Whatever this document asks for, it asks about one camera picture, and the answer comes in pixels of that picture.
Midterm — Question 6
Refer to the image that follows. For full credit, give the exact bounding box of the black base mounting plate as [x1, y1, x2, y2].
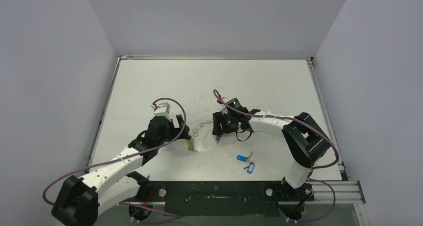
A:
[134, 181, 315, 217]

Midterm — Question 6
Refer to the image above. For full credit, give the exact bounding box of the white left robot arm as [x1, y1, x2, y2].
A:
[51, 115, 191, 226]

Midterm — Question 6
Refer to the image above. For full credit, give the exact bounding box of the perforated metal key plate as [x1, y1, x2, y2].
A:
[190, 125, 217, 153]

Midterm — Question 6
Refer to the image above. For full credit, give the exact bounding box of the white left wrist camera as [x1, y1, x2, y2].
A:
[154, 103, 171, 118]

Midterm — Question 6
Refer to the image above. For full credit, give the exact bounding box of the aluminium frame rail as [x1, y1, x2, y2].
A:
[310, 181, 366, 204]

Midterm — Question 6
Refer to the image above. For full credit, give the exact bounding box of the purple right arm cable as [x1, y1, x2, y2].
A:
[213, 89, 340, 170]

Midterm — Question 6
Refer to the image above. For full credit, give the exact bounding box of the solid blue key tag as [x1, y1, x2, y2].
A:
[236, 155, 247, 162]

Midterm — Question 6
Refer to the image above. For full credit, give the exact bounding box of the silver key on blue tag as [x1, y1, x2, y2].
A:
[246, 152, 254, 164]

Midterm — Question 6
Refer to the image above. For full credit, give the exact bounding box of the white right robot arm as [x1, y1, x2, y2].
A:
[212, 98, 330, 201]

